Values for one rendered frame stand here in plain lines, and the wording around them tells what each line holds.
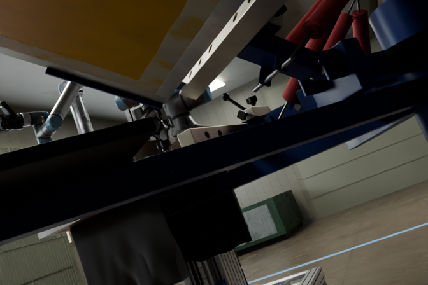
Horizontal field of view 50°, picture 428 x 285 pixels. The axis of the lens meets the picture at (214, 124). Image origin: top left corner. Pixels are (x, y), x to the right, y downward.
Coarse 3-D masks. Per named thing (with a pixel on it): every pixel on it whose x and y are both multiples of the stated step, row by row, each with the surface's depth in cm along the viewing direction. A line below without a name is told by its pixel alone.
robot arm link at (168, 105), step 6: (174, 96) 240; (180, 96) 239; (168, 102) 241; (174, 102) 239; (180, 102) 238; (168, 108) 241; (174, 108) 239; (180, 108) 239; (186, 108) 240; (168, 114) 242; (174, 114) 239
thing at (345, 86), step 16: (336, 48) 102; (352, 48) 100; (352, 64) 99; (368, 64) 101; (384, 64) 110; (400, 64) 112; (416, 64) 114; (304, 80) 108; (336, 80) 104; (352, 80) 100; (368, 80) 99; (384, 80) 126; (304, 96) 134; (320, 96) 110; (336, 96) 105; (352, 96) 103
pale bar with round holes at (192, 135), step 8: (192, 128) 126; (200, 128) 129; (208, 128) 132; (216, 128) 136; (224, 128) 139; (232, 128) 143; (240, 128) 147; (184, 136) 126; (192, 136) 125; (200, 136) 127; (208, 136) 131; (216, 136) 134; (184, 144) 126
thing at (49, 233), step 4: (88, 216) 158; (76, 220) 160; (80, 220) 161; (68, 224) 163; (72, 224) 163; (52, 228) 168; (56, 228) 167; (60, 228) 166; (64, 228) 168; (44, 232) 171; (48, 232) 169; (52, 232) 168; (56, 232) 170; (64, 232) 182; (40, 236) 172; (44, 236) 171; (48, 236) 173
